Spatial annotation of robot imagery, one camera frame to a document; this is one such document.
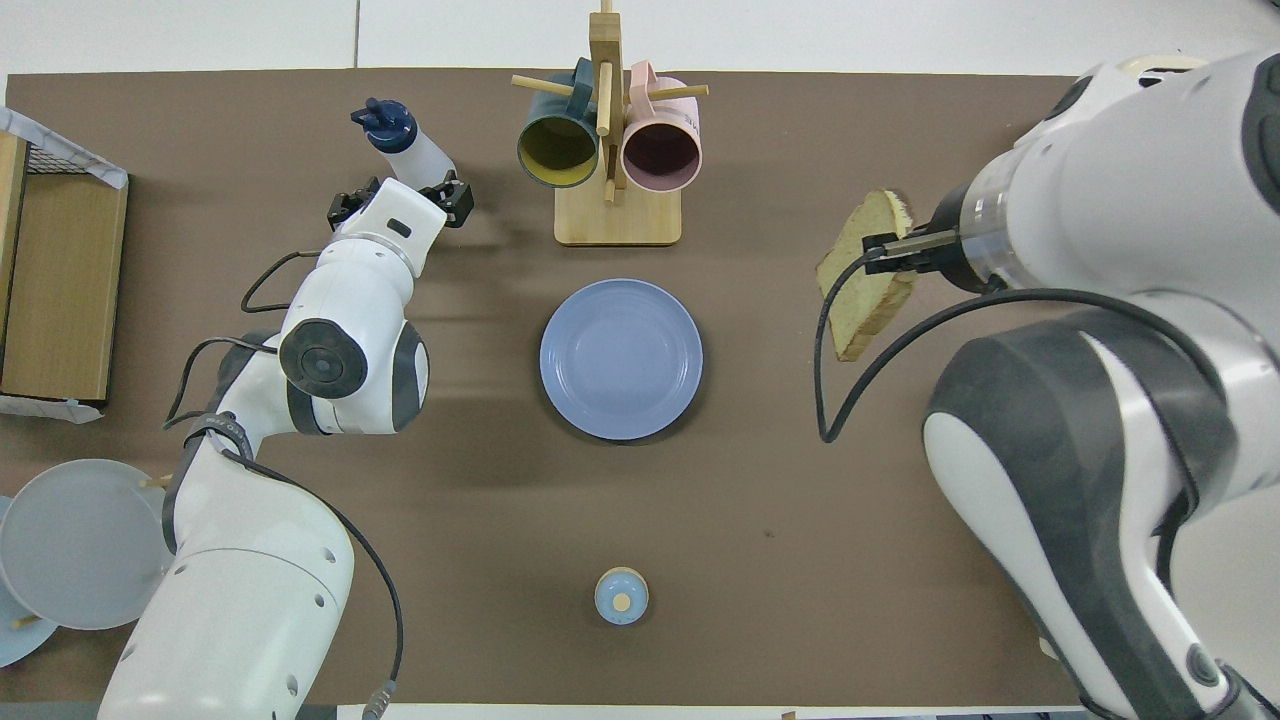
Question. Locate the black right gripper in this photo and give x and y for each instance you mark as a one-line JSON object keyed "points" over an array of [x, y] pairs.
{"points": [[962, 250]]}

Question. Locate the toasted bread slice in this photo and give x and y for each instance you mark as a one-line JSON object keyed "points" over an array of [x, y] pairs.
{"points": [[860, 310]]}

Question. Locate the translucent blue-capped seasoning bottle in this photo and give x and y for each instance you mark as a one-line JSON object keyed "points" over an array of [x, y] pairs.
{"points": [[415, 150]]}

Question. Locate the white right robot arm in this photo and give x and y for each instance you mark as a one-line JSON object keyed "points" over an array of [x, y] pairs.
{"points": [[1100, 450]]}

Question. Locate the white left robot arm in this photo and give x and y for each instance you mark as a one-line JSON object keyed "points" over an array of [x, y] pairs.
{"points": [[250, 600]]}

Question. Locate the wooden plate rack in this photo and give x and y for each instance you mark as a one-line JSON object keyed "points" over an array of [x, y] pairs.
{"points": [[155, 482]]}

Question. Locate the grey round plate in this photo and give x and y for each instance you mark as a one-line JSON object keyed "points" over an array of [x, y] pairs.
{"points": [[80, 545]]}

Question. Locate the light blue round plate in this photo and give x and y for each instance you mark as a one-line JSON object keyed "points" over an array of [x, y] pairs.
{"points": [[20, 645]]}

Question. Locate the teal mug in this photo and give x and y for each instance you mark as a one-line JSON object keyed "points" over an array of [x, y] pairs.
{"points": [[557, 150]]}

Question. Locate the wooden mug rack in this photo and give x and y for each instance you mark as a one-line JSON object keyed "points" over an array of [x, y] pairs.
{"points": [[620, 215]]}

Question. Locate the pink mug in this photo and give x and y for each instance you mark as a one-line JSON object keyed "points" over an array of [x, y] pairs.
{"points": [[660, 150]]}

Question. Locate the white checked cloth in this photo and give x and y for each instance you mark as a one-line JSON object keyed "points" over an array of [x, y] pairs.
{"points": [[110, 175]]}

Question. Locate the brown table mat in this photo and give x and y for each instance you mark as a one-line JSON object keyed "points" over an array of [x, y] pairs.
{"points": [[800, 550]]}

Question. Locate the cream two-slot toaster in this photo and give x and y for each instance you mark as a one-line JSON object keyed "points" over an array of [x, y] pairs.
{"points": [[1160, 65]]}

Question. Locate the small blue call bell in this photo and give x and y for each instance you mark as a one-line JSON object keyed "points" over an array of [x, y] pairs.
{"points": [[621, 597]]}

